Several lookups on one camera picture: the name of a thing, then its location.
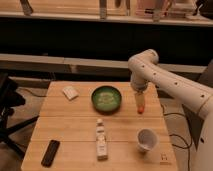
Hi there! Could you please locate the green ceramic bowl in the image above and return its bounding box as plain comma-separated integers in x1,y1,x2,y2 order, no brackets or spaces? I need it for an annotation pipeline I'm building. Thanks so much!
91,86,122,113

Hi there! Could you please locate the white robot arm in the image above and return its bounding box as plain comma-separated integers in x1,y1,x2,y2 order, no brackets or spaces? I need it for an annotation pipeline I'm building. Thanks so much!
128,49,213,171

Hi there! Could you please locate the orange carrot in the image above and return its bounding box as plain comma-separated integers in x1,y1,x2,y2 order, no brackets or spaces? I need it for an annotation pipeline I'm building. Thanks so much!
137,106,145,114

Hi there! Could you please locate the white paper cup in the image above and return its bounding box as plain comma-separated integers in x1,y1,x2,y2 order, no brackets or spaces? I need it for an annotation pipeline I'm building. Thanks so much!
137,129,158,153

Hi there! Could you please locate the white tube bottle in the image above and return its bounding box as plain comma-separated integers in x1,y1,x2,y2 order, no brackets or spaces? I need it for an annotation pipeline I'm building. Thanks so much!
96,119,108,160

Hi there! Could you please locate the black remote control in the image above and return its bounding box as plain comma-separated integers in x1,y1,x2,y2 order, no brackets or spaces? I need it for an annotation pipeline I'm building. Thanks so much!
41,140,60,167

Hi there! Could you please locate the black office chair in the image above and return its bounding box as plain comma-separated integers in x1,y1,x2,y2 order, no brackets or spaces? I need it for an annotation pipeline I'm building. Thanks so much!
0,72,38,158

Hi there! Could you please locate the long grey bench shelf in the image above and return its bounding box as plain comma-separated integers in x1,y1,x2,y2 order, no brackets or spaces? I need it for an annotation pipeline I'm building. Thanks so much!
0,53,208,81

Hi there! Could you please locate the black cable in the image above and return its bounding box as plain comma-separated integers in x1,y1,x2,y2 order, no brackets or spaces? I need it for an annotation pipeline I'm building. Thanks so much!
161,104,193,171

